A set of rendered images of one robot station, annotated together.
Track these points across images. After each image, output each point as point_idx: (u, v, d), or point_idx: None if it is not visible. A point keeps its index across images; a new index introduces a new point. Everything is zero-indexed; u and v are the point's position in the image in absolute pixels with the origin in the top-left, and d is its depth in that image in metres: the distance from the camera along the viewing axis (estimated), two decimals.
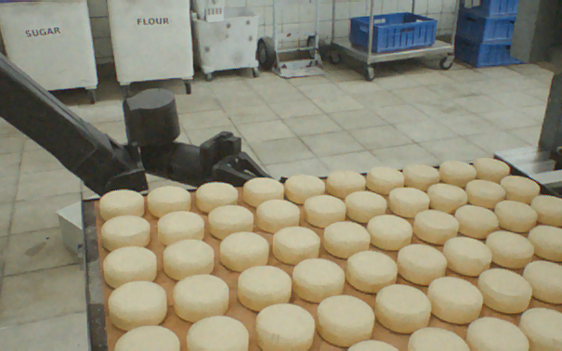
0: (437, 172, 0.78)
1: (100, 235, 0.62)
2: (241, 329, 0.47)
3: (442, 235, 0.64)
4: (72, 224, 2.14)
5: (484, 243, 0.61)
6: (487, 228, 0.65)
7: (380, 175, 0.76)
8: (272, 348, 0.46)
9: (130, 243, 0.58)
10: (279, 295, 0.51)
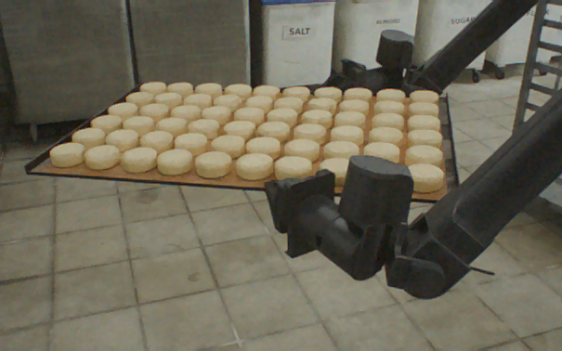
0: (129, 149, 0.83)
1: (442, 172, 0.77)
2: (376, 104, 0.97)
3: (213, 122, 0.93)
4: None
5: (202, 110, 0.97)
6: (178, 120, 0.95)
7: (181, 155, 0.80)
8: None
9: (422, 149, 0.81)
10: (347, 111, 0.94)
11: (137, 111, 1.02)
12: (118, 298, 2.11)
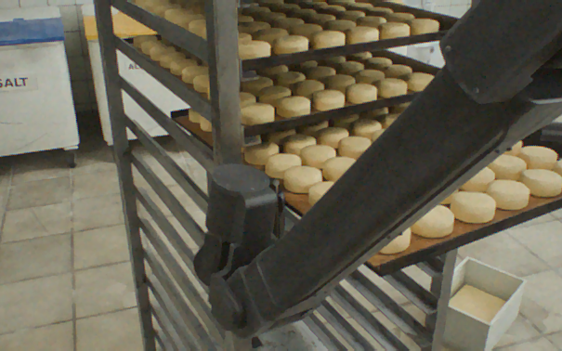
0: None
1: (433, 242, 0.61)
2: None
3: (327, 123, 0.94)
4: (463, 314, 1.78)
5: None
6: None
7: None
8: None
9: (445, 212, 0.65)
10: None
11: None
12: None
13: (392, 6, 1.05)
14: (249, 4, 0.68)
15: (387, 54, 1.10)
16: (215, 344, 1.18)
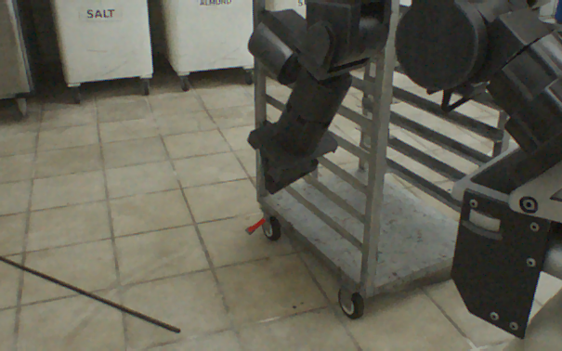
0: None
1: None
2: None
3: None
4: None
5: None
6: None
7: None
8: None
9: None
10: None
11: None
12: None
13: None
14: None
15: None
16: None
